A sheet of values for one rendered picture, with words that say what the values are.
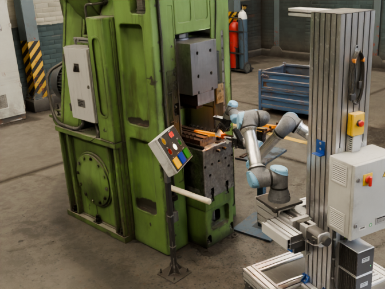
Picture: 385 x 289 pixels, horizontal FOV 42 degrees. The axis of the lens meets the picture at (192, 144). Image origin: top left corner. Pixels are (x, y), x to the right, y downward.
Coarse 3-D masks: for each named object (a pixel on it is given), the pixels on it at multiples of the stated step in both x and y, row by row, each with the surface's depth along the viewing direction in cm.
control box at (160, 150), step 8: (168, 128) 366; (160, 136) 350; (168, 136) 359; (176, 136) 369; (152, 144) 346; (160, 144) 345; (168, 144) 354; (176, 144) 364; (184, 144) 374; (160, 152) 346; (168, 152) 349; (176, 152) 359; (160, 160) 348; (168, 160) 346; (168, 168) 348; (176, 168) 349; (168, 176) 350
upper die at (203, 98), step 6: (180, 96) 404; (186, 96) 399; (192, 96) 394; (198, 96) 391; (204, 96) 396; (210, 96) 402; (180, 102) 406; (186, 102) 401; (192, 102) 396; (198, 102) 393; (204, 102) 398
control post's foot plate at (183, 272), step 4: (172, 264) 395; (176, 264) 395; (160, 268) 398; (168, 268) 405; (172, 268) 396; (176, 268) 395; (180, 268) 403; (184, 268) 403; (160, 272) 398; (164, 272) 400; (168, 272) 395; (172, 272) 397; (176, 272) 397; (180, 272) 398; (184, 272) 398; (188, 272) 398; (160, 276) 396; (164, 276) 394; (168, 276) 394; (172, 276) 394; (176, 276) 393; (180, 276) 393; (184, 276) 394; (168, 280) 390; (172, 280) 388; (176, 280) 388
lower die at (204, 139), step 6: (186, 126) 438; (186, 132) 421; (192, 132) 420; (198, 132) 416; (186, 138) 413; (192, 138) 409; (198, 138) 409; (204, 138) 406; (210, 138) 412; (198, 144) 405; (204, 144) 408
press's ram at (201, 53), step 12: (180, 48) 381; (192, 48) 376; (204, 48) 385; (216, 48) 396; (180, 60) 385; (192, 60) 379; (204, 60) 388; (216, 60) 398; (180, 72) 389; (192, 72) 381; (204, 72) 391; (216, 72) 401; (180, 84) 392; (192, 84) 384; (204, 84) 394; (216, 84) 404
